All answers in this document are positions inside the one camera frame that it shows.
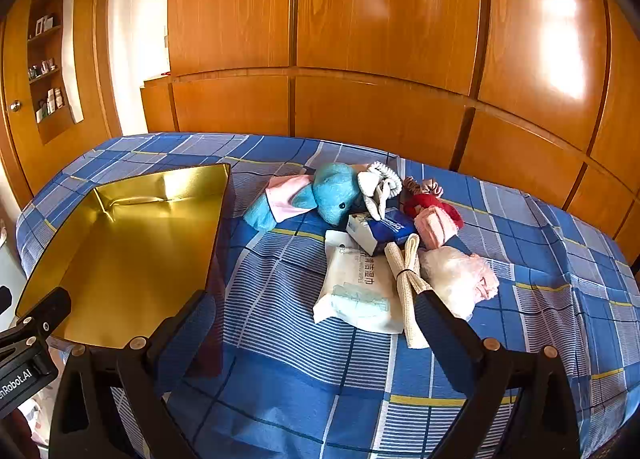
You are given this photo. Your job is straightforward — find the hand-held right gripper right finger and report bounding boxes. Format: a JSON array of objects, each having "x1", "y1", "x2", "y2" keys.
[{"x1": 414, "y1": 290, "x2": 581, "y2": 459}]

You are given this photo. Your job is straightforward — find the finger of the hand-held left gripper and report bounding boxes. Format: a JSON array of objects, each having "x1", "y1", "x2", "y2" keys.
[{"x1": 15, "y1": 287, "x2": 72, "y2": 340}]

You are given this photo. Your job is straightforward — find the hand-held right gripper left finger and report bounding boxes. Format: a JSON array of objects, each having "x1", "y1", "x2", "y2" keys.
[{"x1": 47, "y1": 290, "x2": 217, "y2": 459}]

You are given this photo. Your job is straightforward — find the beige elastic bandage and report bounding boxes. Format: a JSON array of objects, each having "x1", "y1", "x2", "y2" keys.
[{"x1": 384, "y1": 233, "x2": 432, "y2": 350}]

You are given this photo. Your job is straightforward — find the plastic-wrapped white fluffy cloth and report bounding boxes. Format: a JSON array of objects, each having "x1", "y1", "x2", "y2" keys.
[{"x1": 419, "y1": 245, "x2": 501, "y2": 321}]

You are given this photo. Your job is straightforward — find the gold tin box maroon sides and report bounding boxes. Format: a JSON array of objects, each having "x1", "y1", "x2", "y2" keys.
[{"x1": 14, "y1": 163, "x2": 236, "y2": 378}]

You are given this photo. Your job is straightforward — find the blue tissue pack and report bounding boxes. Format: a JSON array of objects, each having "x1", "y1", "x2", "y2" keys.
[{"x1": 346, "y1": 210, "x2": 419, "y2": 256}]

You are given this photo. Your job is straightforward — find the red fuzzy sock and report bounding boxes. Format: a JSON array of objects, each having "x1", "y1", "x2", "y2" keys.
[{"x1": 403, "y1": 193, "x2": 464, "y2": 231}]

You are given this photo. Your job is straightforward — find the cream knit sock pair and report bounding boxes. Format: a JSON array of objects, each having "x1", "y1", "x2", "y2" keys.
[{"x1": 357, "y1": 163, "x2": 404, "y2": 220}]

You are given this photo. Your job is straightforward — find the blue plush teddy pink outfit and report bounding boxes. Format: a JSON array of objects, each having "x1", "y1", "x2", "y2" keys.
[{"x1": 243, "y1": 162, "x2": 373, "y2": 231}]

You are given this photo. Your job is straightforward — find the blue plaid bedsheet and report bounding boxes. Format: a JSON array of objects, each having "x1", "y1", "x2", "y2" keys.
[{"x1": 15, "y1": 133, "x2": 634, "y2": 459}]

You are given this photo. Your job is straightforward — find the wooden cabinet with niche shelves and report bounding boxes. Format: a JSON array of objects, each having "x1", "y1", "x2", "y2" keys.
[{"x1": 0, "y1": 0, "x2": 124, "y2": 210}]

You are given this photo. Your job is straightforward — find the wooden wardrobe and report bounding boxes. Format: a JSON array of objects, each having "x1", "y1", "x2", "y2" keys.
[{"x1": 140, "y1": 0, "x2": 640, "y2": 256}]

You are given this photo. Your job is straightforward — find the wooden wall shelf with items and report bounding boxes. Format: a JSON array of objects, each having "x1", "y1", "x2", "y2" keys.
[{"x1": 27, "y1": 14, "x2": 69, "y2": 122}]

